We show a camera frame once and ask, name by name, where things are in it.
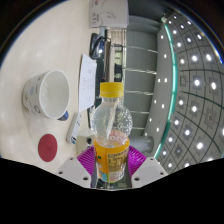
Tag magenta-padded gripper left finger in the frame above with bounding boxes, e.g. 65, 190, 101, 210
55, 146, 98, 188

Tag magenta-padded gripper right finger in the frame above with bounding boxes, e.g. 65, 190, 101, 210
127, 145, 169, 188

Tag yellow-capped clear drink bottle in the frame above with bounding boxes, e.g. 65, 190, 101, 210
90, 82, 134, 188

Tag flat round red coaster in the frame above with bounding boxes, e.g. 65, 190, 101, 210
37, 133, 59, 163

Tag white remote control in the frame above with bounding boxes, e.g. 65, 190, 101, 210
65, 112, 83, 145

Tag white paper sheet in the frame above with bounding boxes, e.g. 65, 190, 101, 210
78, 53, 98, 113

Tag row of black office chairs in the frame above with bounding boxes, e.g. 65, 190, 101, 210
112, 46, 125, 84

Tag round ceiling lights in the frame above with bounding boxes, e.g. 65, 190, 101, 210
146, 13, 224, 169

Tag black desk phone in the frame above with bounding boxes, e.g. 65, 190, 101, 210
89, 32, 108, 60

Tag white mug with blue handle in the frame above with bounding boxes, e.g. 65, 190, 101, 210
22, 69, 71, 122

